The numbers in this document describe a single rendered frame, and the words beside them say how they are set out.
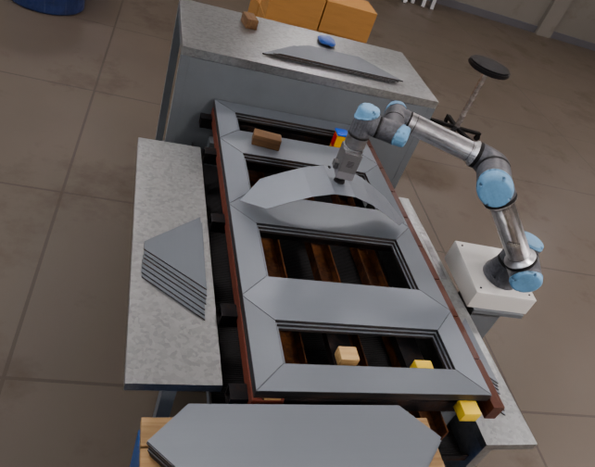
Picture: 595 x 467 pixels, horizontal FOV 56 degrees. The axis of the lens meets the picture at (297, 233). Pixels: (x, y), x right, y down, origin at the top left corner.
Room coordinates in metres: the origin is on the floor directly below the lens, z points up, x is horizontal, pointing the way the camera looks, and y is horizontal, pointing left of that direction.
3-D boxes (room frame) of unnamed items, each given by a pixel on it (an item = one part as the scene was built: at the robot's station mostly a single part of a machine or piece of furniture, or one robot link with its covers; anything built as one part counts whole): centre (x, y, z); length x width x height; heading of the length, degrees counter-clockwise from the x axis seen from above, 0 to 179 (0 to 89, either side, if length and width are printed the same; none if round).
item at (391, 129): (1.79, -0.17, 1.26); 0.11 x 0.11 x 0.08; 1
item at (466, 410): (1.16, -0.67, 0.79); 0.06 x 0.05 x 0.04; 114
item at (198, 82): (2.57, 0.18, 0.51); 1.30 x 0.04 x 1.01; 114
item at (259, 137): (2.11, 0.27, 0.87); 0.12 x 0.06 x 0.05; 105
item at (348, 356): (1.18, -0.28, 0.79); 0.06 x 0.05 x 0.04; 114
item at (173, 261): (1.31, 0.34, 0.77); 0.45 x 0.20 x 0.04; 24
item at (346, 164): (1.77, -0.06, 1.11); 0.10 x 0.09 x 0.16; 107
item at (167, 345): (1.45, 0.40, 0.74); 1.20 x 0.26 x 0.03; 24
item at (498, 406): (1.93, -0.43, 0.80); 1.62 x 0.04 x 0.06; 24
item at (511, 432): (1.80, -0.62, 0.67); 1.30 x 0.20 x 0.03; 24
